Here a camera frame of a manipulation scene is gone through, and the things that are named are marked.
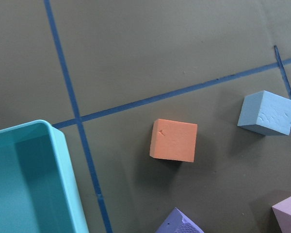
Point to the light blue block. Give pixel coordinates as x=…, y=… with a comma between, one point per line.
x=266, y=113

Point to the orange foam block left side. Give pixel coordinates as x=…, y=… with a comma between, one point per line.
x=173, y=140

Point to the purple foam block left side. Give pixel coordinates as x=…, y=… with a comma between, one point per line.
x=178, y=222

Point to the teal plastic bin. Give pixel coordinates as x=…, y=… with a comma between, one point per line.
x=38, y=189

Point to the pink foam block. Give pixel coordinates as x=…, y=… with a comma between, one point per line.
x=282, y=211

